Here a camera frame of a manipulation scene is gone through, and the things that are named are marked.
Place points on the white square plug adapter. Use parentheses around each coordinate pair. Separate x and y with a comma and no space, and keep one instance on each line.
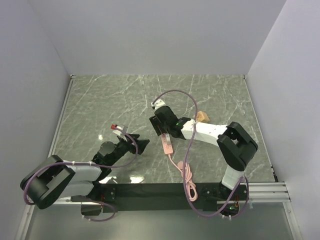
(167,139)

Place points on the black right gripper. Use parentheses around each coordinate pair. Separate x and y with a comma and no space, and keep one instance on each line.
(164,131)

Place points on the aluminium rail frame front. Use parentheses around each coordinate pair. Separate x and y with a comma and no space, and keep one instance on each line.
(259,192)

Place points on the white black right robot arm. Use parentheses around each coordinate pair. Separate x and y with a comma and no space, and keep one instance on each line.
(236,145)

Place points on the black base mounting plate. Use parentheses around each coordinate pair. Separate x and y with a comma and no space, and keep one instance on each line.
(157,196)

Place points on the aluminium rail left edge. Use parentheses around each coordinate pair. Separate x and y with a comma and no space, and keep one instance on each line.
(61,116)

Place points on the pink power strip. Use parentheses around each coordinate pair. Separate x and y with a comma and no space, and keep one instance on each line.
(166,151)

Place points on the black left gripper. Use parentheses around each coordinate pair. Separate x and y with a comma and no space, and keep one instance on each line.
(141,143)

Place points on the tan wooden plug adapter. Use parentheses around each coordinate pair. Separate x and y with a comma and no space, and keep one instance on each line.
(202,117)

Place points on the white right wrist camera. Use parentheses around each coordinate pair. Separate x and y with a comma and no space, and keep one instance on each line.
(158,103)

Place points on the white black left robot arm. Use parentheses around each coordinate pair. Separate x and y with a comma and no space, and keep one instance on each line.
(56,178)

